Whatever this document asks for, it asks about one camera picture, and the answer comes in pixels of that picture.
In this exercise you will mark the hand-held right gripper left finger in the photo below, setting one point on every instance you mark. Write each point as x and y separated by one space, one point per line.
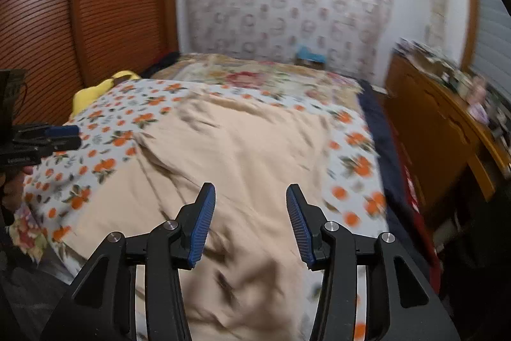
203 225

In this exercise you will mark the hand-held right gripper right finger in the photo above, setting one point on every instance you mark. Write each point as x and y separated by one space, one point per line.
299 229

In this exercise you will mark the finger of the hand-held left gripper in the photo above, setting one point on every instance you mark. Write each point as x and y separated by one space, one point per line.
62 131
60 144

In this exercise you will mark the peach printed t-shirt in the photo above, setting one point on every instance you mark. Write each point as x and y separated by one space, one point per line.
239 149

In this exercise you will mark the person's left hand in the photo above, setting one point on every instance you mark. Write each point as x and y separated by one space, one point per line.
28 170

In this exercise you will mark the yellow plush toy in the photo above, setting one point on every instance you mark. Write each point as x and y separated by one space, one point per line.
92 93

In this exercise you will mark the orange fruit print bedsheet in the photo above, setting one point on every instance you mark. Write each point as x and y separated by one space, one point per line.
119 109

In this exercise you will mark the wooden headboard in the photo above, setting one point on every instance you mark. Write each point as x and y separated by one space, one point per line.
80 25

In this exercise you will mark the navy bed cover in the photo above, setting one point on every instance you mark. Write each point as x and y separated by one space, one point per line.
383 149

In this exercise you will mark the floral quilt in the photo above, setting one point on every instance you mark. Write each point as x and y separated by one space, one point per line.
247 79

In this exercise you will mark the cardboard box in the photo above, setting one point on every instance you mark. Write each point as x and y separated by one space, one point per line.
309 62

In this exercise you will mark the wooden cabinet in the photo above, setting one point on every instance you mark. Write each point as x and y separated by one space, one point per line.
431 125

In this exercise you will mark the window blind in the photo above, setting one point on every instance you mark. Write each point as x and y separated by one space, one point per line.
495 45

